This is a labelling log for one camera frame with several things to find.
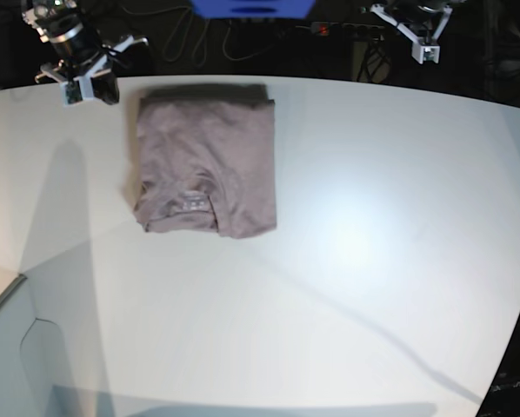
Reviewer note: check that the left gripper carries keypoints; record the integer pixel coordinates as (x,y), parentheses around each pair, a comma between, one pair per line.
(438,27)

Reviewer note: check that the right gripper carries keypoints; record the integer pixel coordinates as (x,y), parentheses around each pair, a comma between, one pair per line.
(87,73)

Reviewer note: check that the mauve t-shirt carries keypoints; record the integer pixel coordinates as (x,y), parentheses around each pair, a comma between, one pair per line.
(206,160)

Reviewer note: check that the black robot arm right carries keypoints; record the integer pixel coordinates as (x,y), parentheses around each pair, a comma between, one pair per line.
(56,21)

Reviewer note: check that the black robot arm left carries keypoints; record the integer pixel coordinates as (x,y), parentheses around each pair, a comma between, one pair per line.
(419,15)

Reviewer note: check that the black power strip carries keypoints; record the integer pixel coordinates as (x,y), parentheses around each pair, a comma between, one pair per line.
(355,32)

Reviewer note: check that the blue box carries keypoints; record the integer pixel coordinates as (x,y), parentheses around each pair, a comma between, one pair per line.
(228,9)

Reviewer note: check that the grey adjacent table edge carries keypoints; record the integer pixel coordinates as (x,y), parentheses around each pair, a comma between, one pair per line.
(11,289)

